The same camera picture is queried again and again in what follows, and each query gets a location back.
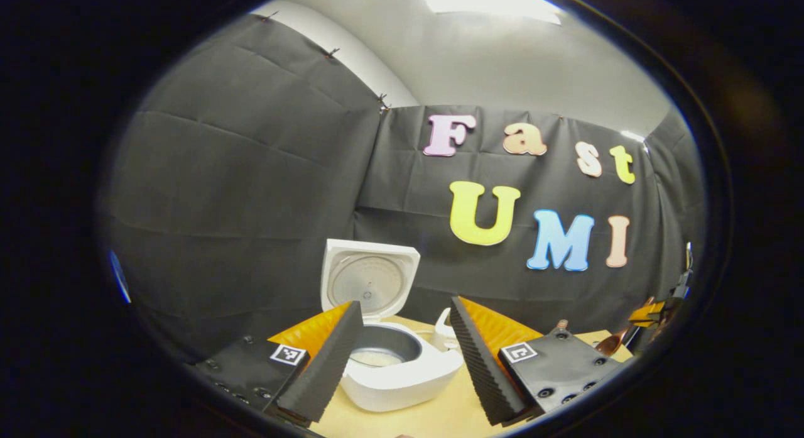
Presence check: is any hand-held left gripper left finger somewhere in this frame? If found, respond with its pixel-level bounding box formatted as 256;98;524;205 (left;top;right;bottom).
187;300;365;424

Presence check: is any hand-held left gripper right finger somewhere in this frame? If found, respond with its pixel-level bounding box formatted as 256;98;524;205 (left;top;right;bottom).
450;296;626;426

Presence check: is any wooden spoon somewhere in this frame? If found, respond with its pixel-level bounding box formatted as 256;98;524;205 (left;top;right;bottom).
594;328;631;357

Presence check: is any white rice cooker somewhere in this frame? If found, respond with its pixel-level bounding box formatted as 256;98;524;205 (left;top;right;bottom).
320;239;465;413

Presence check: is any black backdrop cloth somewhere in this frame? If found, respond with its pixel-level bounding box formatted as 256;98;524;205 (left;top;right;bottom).
100;14;704;363

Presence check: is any large ceiling light panel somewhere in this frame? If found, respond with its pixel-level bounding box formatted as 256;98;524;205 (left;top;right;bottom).
411;0;563;25

